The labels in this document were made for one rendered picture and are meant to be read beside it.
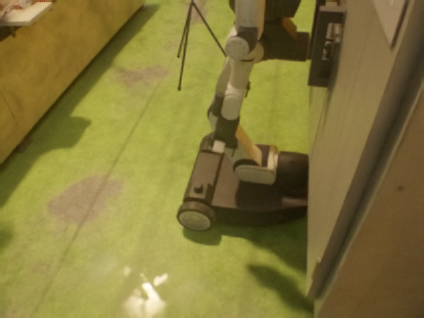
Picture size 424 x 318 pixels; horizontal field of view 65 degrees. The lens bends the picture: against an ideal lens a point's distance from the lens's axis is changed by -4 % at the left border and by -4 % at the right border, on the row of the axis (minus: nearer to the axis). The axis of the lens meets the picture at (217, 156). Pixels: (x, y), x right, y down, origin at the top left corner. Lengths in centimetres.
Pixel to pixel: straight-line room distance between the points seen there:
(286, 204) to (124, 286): 88
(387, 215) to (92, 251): 166
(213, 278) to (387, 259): 130
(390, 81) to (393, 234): 20
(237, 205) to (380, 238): 133
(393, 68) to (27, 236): 201
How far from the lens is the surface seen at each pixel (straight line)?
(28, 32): 265
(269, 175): 172
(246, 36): 111
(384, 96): 36
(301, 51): 137
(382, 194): 41
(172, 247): 184
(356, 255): 51
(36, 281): 196
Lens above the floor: 157
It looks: 45 degrees down
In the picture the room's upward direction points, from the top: 2 degrees counter-clockwise
